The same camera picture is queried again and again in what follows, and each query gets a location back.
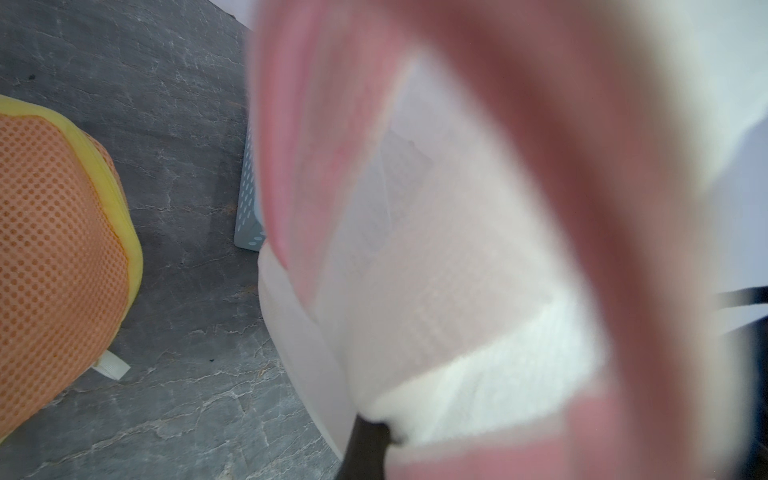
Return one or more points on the light blue plastic basket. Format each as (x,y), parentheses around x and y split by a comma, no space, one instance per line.
(249,232)

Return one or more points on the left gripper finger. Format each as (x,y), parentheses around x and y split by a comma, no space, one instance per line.
(364,458)

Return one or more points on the white mesh laundry bag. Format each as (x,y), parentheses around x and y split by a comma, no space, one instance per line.
(489,225)

